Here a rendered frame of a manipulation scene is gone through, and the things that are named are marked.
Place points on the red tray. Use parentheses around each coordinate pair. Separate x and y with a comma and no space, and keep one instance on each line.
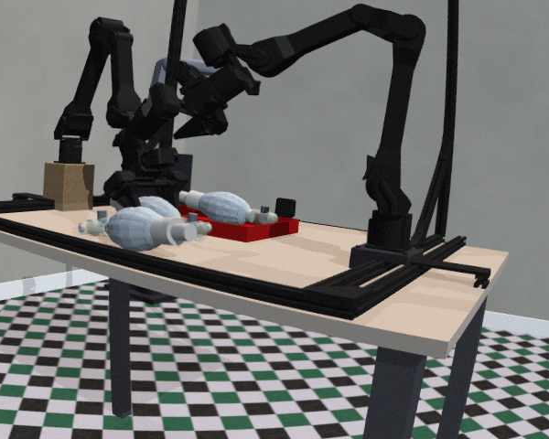
(246,232)

